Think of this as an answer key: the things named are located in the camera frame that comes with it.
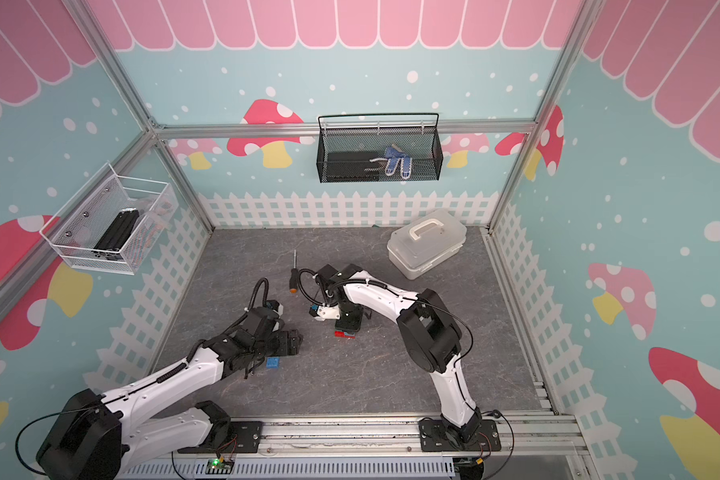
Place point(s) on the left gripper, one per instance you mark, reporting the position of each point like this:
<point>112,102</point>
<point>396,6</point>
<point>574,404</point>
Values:
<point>297,336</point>

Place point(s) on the small blue lego brick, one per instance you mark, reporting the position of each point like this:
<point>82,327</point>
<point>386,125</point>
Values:
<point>272,362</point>

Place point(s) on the red lego brick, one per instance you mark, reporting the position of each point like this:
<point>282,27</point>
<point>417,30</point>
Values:
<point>341,334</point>

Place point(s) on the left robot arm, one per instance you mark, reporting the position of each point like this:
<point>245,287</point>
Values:
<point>100,436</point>

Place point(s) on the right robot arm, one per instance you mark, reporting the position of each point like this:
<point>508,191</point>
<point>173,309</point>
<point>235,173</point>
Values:
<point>430,333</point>

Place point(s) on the orange black screwdriver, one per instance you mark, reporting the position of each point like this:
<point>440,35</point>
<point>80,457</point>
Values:
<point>294,275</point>

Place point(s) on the white plastic storage box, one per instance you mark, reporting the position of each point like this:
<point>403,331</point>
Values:
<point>426,243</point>

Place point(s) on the black box in black basket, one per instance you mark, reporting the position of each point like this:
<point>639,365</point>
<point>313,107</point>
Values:
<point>351,167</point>

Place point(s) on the blue white item in basket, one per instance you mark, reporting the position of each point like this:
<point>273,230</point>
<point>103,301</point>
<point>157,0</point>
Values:
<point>395,161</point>

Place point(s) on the green lit circuit board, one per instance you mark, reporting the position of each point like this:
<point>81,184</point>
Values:
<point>220,466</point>

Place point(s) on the black item in white basket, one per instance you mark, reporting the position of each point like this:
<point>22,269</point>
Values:
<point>116,235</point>

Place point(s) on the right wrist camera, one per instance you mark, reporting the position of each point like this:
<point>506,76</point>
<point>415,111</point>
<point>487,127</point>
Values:
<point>323,313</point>

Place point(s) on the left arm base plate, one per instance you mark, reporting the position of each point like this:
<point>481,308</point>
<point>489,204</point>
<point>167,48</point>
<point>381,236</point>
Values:
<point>229,438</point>

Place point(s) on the black wire mesh basket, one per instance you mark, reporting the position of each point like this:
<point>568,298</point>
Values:
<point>416,133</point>

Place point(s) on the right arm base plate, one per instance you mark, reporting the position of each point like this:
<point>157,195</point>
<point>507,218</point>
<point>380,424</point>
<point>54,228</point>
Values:
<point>436,435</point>

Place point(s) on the grey cable duct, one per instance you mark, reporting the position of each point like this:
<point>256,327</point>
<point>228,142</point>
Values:
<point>300,468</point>

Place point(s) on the white wire mesh basket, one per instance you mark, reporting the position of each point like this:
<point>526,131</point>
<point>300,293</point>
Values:
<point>74,230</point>

